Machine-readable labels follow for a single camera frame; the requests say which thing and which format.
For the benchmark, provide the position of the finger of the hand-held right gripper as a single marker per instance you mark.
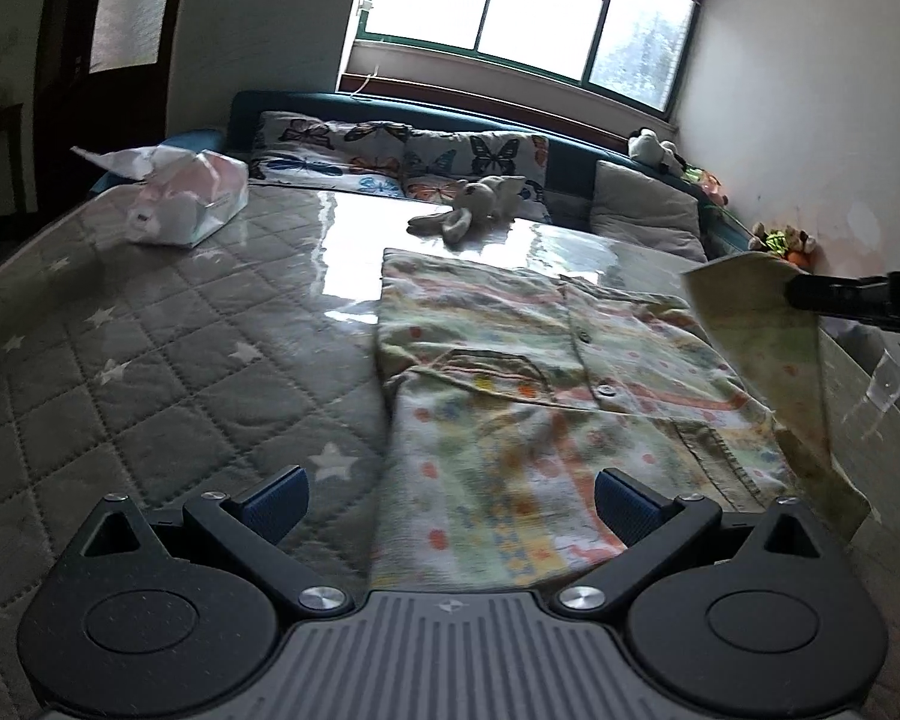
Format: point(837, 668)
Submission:
point(855, 298)

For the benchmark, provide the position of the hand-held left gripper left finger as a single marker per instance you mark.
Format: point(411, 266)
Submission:
point(276, 504)

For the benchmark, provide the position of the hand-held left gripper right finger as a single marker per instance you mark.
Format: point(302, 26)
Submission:
point(624, 504)

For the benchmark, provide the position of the colourful patterned button shirt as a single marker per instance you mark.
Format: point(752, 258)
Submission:
point(540, 390)

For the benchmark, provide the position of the orange green plush toy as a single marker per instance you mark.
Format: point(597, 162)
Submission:
point(784, 240)

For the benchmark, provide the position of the pink plush toy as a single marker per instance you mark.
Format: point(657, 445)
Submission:
point(709, 184)

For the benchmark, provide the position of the grey quilted star blanket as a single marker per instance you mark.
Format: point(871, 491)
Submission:
point(157, 345)

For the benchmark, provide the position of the plain grey pillow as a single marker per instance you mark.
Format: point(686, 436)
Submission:
point(645, 202)

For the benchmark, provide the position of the panda plush toy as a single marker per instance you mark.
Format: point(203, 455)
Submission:
point(651, 145)

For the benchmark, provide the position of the white plastic tissue pack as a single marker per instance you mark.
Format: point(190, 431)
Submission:
point(176, 195)

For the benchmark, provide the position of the grey stuffed bunny toy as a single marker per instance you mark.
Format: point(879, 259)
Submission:
point(471, 204)

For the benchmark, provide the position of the butterfly print pillow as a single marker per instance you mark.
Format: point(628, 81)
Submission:
point(322, 148)
point(480, 161)

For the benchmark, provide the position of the teal bed headboard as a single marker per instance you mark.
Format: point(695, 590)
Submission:
point(420, 109)

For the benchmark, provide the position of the green framed window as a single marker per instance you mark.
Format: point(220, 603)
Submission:
point(525, 7)

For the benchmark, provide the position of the dark wooden door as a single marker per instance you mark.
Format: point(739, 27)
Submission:
point(94, 67)

